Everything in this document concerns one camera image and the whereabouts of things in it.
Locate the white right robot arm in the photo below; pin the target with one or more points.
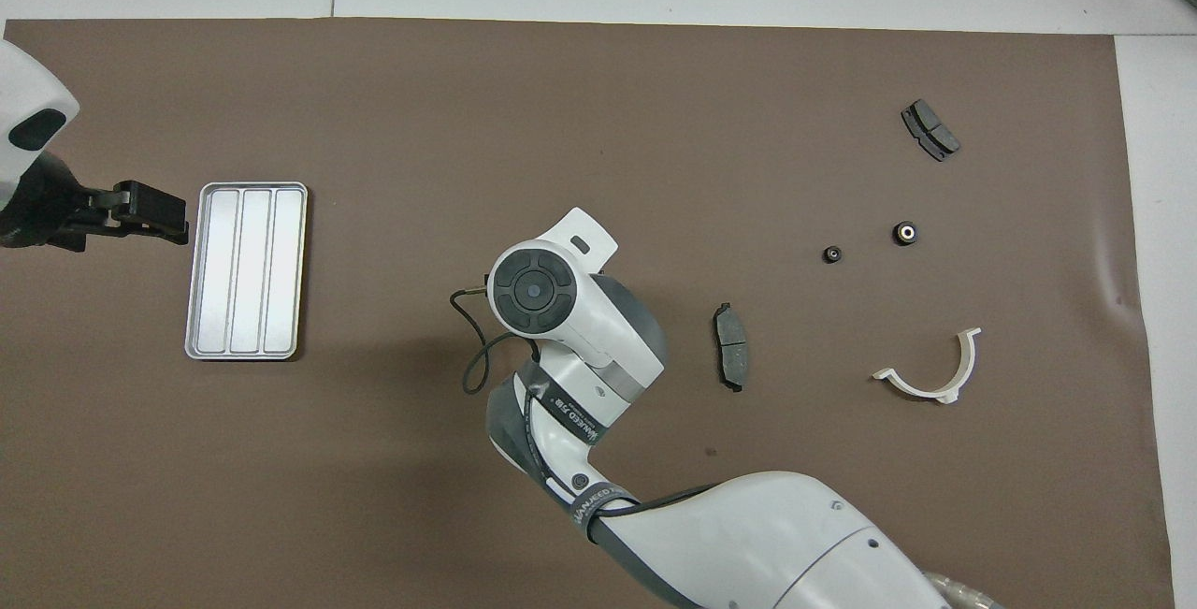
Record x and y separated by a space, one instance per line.
598 347

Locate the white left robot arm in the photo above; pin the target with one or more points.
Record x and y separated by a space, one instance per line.
28 94

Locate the brown paper table mat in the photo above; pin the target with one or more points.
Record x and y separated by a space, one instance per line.
748 123

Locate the small black bearing gear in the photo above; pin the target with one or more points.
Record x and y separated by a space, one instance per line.
832 253

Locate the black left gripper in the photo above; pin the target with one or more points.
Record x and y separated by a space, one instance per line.
47 211

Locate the large black bearing gear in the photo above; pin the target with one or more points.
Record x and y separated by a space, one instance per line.
904 233

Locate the white curved plastic bracket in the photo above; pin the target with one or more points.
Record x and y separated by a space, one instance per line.
921 388

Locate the long dark brake pad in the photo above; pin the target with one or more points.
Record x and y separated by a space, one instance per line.
732 352

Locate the short dark brake pad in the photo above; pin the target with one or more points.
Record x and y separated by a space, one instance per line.
935 132

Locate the silver ribbed metal tray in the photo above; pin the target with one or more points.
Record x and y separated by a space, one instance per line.
243 272

